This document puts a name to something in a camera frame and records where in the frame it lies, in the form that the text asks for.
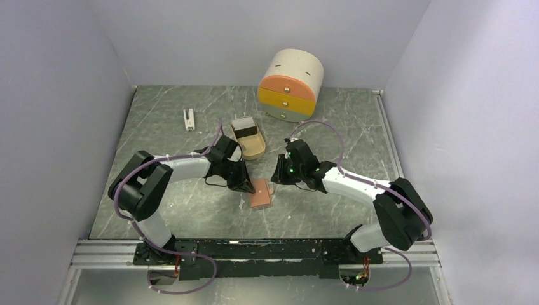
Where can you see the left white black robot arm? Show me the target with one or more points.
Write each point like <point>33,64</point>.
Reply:
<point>139,188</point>

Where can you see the small white clip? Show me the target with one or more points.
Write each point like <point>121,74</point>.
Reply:
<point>189,121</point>

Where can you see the stack of grey cards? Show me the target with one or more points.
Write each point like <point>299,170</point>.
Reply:
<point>244,127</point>

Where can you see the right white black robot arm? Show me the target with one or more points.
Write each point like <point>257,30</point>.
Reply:
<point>400,215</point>

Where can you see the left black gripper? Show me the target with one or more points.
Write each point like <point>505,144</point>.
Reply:
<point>243,183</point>

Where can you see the beige oval tray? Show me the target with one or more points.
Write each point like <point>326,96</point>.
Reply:
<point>253,147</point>

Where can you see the round three-drawer organizer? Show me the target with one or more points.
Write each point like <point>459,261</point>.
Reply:
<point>290,87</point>

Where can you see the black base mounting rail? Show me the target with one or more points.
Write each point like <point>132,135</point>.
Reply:
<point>222,258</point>

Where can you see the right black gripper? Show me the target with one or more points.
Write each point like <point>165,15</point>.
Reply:
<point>279,176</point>

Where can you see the pink card holder wallet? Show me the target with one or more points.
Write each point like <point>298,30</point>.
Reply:
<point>262,198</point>

